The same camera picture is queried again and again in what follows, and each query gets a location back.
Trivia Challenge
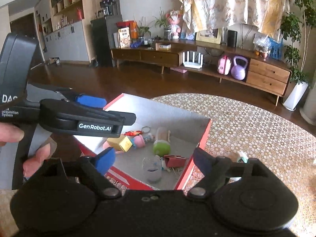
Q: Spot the clear bottle with green cap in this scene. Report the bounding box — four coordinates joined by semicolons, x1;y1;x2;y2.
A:
153;126;171;157

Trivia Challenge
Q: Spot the cream picture frame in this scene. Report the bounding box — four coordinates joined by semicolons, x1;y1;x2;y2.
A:
196;28;222;45

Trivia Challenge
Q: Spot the white planter pot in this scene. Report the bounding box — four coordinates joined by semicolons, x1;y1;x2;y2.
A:
282;81;309;111

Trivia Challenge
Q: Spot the orange toy keychain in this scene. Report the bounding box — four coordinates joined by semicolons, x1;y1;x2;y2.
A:
124;126;152;137

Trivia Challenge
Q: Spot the orange box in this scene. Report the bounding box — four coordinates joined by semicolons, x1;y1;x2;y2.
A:
129;21;138;40

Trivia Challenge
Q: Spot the white router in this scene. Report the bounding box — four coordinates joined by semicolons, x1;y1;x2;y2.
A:
182;50;204;69

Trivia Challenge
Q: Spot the pink toy case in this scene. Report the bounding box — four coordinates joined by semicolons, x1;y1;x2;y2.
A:
217;55;233;75

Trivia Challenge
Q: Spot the tall leafy plant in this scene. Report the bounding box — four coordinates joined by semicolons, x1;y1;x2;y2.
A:
280;0;314;83

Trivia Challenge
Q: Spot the purple kettlebell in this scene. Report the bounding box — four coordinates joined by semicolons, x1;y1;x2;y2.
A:
230;56;248;80

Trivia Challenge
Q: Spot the black coffee machine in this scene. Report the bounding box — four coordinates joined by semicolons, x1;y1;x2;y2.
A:
100;0;121;17

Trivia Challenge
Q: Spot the clear plastic bag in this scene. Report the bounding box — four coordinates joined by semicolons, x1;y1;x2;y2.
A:
253;33;272;52

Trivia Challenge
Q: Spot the black speaker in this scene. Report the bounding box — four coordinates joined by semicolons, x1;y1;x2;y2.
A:
226;30;238;48

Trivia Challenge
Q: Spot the beige snack box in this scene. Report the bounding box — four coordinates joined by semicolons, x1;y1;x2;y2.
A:
118;27;131;49

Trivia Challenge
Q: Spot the black cabinet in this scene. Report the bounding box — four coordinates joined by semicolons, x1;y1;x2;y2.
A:
90;14;123;67

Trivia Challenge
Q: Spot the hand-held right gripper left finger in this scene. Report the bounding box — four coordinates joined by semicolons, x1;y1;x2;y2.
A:
41;147;116;199

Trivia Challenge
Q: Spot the translucent grey container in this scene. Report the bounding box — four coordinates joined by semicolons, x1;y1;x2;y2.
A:
142;155;162;183

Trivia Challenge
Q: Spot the red cardboard shoe box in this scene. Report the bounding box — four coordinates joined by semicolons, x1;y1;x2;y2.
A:
75;93;212;191

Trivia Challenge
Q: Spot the pink white rabbit toy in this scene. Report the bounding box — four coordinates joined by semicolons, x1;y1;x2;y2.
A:
132;135;146;149

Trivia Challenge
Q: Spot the person's left hand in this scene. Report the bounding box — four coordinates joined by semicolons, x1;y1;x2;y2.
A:
0;123;51;178

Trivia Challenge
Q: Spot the potted green plant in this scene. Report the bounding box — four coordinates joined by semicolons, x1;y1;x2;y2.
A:
154;7;171;40

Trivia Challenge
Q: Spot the wooden tv cabinet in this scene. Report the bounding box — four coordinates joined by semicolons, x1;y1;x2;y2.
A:
111;39;292;107

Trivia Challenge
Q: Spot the small yellow box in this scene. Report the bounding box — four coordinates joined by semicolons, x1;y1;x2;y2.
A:
106;135;133;152

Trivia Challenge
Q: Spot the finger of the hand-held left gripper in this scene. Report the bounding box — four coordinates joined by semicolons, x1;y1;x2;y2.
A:
103;111;137;127
27;83;107;109

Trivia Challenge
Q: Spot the small potted grass plant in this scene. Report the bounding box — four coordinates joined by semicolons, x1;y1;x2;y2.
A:
137;17;151;44

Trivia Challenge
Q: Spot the beige lace tablecloth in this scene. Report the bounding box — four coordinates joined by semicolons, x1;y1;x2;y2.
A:
0;93;316;237

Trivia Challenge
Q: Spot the pink doll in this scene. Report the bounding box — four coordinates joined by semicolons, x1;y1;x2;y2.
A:
169;9;182;40

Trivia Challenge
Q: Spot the floral hanging cloth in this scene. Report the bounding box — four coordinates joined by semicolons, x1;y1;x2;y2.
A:
178;0;291;36

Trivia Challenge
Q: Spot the wall shelf unit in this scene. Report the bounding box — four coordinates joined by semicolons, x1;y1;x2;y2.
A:
34;0;89;62

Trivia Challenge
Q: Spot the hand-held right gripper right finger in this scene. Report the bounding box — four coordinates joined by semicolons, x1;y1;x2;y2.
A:
187;147;267;200

